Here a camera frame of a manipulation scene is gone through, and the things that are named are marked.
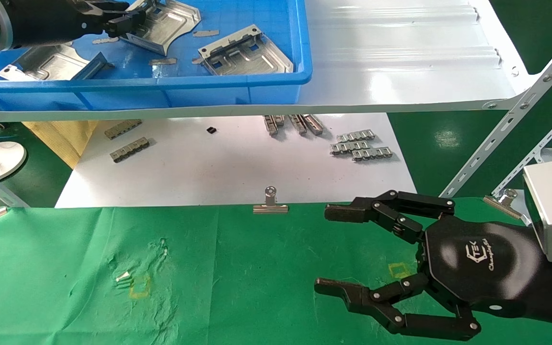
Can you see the white board sheet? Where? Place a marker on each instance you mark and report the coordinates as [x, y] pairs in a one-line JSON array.
[[233, 167]]

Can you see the grey tape piece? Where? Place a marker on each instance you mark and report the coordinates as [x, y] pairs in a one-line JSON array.
[[104, 40], [206, 33], [162, 61]]

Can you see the stamped sheet metal part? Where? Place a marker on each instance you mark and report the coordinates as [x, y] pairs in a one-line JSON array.
[[170, 28], [51, 62], [252, 55]]

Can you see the small white screw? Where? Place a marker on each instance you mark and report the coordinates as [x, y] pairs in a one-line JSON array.
[[122, 276]]

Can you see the green cloth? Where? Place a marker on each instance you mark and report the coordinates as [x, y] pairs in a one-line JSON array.
[[257, 273]]

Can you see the white metal shelf panel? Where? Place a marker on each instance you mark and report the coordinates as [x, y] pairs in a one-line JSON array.
[[400, 72]]

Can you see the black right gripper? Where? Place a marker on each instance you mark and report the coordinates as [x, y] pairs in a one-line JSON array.
[[477, 263]]

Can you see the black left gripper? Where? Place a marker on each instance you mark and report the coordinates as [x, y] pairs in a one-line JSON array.
[[60, 21]]

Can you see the yellow woven bag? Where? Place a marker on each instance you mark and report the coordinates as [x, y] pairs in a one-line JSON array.
[[60, 139]]

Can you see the blue plastic bin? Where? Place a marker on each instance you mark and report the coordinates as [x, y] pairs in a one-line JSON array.
[[233, 91]]

